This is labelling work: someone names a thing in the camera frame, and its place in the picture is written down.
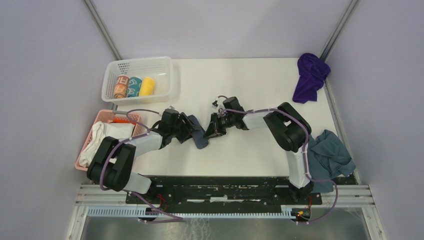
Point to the orange item in basket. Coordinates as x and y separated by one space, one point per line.
121 121

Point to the dark grey towel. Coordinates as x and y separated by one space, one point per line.
198 134

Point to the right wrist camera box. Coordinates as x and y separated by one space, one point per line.
215 104

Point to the aluminium frame rails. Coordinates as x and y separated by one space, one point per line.
350 214

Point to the teal patterned rolled towel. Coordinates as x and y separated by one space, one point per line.
133 87

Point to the purple towel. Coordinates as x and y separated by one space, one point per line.
312 75

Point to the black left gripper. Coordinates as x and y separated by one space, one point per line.
187 127

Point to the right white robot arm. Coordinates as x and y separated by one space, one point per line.
289 129

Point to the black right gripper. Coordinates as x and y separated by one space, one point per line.
214 129

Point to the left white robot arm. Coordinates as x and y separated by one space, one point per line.
112 165

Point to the yellow rolled towel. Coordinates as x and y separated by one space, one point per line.
147 87

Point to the orange patterned rolled towel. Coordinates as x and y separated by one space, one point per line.
121 87

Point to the corner metal rail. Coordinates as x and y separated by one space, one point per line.
102 28
338 29

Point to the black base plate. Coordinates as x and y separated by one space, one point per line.
223 192

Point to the pink plastic basket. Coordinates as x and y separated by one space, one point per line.
106 116

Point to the white cloth in basket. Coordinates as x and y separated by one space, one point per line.
99 131

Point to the right corner metal rail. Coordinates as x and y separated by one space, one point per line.
338 29

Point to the teal blue towel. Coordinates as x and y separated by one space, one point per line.
328 158

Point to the left corner metal rail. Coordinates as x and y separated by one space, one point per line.
102 28

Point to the white plastic basket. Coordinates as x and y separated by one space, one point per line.
160 69

